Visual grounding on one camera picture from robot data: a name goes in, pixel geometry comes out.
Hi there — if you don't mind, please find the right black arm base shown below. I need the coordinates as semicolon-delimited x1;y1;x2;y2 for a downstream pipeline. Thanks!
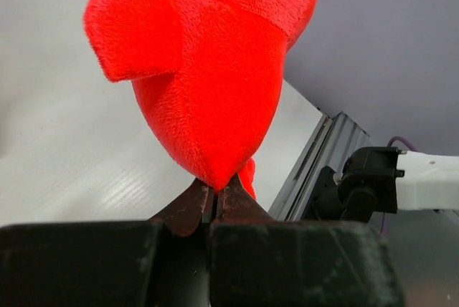
301;166;344;220

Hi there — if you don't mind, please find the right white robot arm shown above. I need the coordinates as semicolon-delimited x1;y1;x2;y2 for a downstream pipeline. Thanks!
339;147;458;222

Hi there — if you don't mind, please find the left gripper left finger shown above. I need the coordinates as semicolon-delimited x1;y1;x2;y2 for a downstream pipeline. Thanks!
1;181;214;306

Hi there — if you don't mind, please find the red shark plush top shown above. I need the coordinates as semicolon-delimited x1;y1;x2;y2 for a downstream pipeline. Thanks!
83;0;317;194

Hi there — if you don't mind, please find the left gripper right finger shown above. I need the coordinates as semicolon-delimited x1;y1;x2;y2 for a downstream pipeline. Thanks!
209;176;405;306

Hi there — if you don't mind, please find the aluminium mounting rail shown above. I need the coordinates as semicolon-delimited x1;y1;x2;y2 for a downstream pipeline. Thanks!
268;111;459;224

